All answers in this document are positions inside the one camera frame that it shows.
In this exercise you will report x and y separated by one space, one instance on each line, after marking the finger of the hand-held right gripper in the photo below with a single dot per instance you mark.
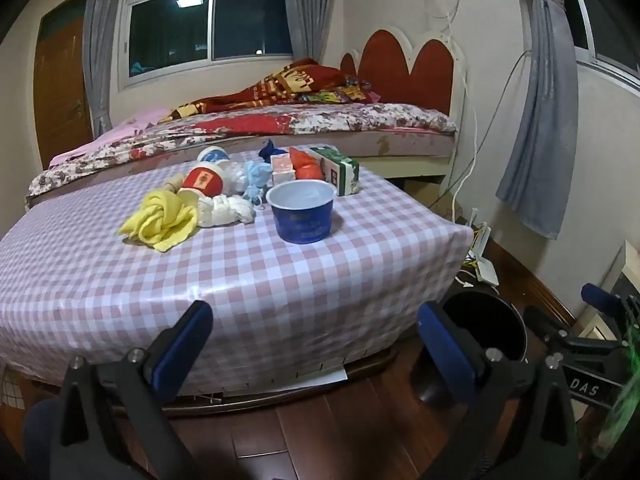
550 330
600 297

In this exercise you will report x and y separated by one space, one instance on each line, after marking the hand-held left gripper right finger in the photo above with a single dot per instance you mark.
447 355

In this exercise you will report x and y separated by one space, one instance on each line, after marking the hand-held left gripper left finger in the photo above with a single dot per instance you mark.
182 345

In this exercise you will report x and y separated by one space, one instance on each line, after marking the black trash bin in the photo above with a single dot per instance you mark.
490 325

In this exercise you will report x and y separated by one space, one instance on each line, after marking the yellow cloth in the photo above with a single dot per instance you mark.
160 220

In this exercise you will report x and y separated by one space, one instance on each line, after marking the white tissue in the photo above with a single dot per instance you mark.
220 210

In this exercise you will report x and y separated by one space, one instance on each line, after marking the red paper cup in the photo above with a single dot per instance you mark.
202 180

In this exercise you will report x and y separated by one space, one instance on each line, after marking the blue paper bowl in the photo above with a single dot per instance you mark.
302 222

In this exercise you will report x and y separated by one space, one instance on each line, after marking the blue paper cup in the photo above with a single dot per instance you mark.
212 154

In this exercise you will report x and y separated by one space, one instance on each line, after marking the small pink box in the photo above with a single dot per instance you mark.
282 167

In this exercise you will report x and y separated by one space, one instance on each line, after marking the dark blue cloth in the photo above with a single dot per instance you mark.
270 151

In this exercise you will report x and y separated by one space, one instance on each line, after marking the white milk carton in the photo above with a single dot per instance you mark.
340 170

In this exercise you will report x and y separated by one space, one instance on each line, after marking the orange plastic bag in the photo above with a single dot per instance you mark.
305 165

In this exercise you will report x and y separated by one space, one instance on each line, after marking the flat white modem box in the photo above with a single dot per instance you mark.
486 271

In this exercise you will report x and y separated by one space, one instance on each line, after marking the pink checked tablecloth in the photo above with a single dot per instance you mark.
250 285

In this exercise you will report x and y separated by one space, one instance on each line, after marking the white router with antennas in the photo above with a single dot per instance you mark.
480 240

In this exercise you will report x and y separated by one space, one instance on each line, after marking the white paper sheet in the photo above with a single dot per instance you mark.
334 375

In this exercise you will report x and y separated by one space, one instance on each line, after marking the cardboard box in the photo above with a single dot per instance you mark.
425 195

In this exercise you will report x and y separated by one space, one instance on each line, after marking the tied grey curtain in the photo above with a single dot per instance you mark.
545 110

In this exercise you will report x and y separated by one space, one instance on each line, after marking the pink mattress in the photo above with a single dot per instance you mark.
410 142

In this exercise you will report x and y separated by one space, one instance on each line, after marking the pink sheet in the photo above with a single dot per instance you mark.
115 132

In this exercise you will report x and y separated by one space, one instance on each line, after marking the bed with floral cover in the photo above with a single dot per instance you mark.
320 117

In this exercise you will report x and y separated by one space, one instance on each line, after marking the side window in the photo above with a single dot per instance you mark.
605 25

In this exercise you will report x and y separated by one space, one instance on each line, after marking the red printed blanket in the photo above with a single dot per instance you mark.
280 85

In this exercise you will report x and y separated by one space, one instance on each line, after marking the wooden door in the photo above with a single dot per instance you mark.
60 95

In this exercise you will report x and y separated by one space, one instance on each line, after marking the red and white headboard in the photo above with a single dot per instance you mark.
395 67

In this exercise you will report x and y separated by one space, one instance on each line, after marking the large window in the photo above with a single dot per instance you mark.
170 30

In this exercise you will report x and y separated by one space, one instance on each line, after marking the white bed frame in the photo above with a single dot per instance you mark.
410 167

